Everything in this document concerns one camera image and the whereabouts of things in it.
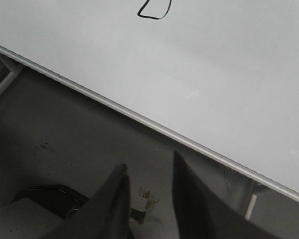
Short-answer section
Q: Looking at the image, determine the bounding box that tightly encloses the white whiteboard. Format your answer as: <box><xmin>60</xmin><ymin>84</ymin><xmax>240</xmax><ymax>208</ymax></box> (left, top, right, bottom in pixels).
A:
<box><xmin>0</xmin><ymin>0</ymin><xmax>299</xmax><ymax>193</ymax></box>

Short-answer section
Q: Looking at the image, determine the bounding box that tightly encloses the white right stand leg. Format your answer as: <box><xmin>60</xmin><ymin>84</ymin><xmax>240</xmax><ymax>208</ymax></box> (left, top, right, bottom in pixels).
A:
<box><xmin>242</xmin><ymin>180</ymin><xmax>274</xmax><ymax>221</ymax></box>

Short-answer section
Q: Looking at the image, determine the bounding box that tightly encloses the aluminium whiteboard bottom frame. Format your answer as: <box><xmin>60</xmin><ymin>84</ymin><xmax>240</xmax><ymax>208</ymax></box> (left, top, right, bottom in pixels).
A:
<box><xmin>0</xmin><ymin>46</ymin><xmax>299</xmax><ymax>202</ymax></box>

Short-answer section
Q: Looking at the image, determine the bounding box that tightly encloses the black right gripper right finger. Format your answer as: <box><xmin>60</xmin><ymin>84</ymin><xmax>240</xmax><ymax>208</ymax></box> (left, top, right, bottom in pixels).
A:
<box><xmin>173</xmin><ymin>151</ymin><xmax>275</xmax><ymax>239</ymax></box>

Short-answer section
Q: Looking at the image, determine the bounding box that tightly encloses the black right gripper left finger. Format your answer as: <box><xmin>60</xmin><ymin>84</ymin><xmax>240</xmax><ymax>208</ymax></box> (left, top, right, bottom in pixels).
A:
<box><xmin>43</xmin><ymin>164</ymin><xmax>132</xmax><ymax>239</ymax></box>

